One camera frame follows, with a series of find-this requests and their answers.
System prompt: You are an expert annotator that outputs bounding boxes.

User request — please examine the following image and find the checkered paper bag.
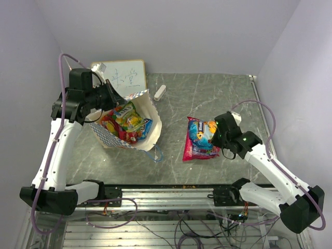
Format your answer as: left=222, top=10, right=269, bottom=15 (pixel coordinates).
left=87, top=89, right=163, bottom=162

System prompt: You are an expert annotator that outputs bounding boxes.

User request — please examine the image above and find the orange yellow snack bag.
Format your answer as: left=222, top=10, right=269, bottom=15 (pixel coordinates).
left=100, top=114, right=123, bottom=139

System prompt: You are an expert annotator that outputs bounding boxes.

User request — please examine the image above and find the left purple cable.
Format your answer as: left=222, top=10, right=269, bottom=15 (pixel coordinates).
left=30, top=53, right=91, bottom=235

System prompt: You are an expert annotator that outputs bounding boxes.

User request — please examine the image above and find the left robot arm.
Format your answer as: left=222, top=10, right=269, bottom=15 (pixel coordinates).
left=20, top=68, right=126, bottom=216

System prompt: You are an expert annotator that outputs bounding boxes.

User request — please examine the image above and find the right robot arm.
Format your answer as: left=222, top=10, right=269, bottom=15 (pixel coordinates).
left=212, top=112, right=325, bottom=234

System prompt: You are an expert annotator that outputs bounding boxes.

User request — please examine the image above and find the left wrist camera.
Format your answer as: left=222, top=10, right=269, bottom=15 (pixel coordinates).
left=91, top=62, right=106, bottom=81

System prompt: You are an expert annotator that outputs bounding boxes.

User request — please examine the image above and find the blue red snack bag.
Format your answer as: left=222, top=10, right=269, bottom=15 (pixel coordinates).
left=187, top=117, right=218, bottom=155

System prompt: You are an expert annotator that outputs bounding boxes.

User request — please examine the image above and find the green Fox's candy bag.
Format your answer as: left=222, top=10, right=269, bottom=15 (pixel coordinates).
left=112, top=101, right=143, bottom=132

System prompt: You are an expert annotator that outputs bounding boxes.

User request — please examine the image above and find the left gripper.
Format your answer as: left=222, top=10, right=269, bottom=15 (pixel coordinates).
left=86, top=79, right=128, bottom=112

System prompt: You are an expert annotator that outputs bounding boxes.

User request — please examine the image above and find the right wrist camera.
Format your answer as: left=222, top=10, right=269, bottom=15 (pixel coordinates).
left=231, top=112, right=242, bottom=126

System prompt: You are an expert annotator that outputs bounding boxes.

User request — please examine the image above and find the white board eraser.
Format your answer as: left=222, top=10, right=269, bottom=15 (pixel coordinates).
left=154, top=85, right=167, bottom=101

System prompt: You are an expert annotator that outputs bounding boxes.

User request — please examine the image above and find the aluminium frame rail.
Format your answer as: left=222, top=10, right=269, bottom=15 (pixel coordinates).
left=28, top=187, right=301, bottom=211

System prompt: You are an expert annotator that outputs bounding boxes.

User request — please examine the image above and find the red chips bag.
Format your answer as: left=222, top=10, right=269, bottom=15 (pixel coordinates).
left=183, top=127, right=220, bottom=161

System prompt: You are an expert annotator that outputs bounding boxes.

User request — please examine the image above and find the blue M&M's bag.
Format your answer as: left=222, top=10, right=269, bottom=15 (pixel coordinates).
left=137, top=118, right=153, bottom=141

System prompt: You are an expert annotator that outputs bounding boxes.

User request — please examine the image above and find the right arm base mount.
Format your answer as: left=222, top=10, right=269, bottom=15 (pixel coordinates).
left=212, top=185, right=245, bottom=207

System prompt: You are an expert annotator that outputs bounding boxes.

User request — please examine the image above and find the red Skittles bag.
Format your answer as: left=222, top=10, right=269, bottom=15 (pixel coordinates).
left=118, top=130, right=141, bottom=144

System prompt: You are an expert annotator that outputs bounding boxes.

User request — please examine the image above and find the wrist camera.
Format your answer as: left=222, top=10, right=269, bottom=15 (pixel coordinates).
left=231, top=112, right=242, bottom=126
left=91, top=62, right=106, bottom=81

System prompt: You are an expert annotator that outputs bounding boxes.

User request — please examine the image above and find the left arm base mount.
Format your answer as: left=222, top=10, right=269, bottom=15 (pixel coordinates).
left=78, top=185, right=122, bottom=208

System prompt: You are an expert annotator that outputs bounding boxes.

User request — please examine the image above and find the small whiteboard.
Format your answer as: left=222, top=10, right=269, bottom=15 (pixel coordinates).
left=91, top=59, right=147, bottom=97

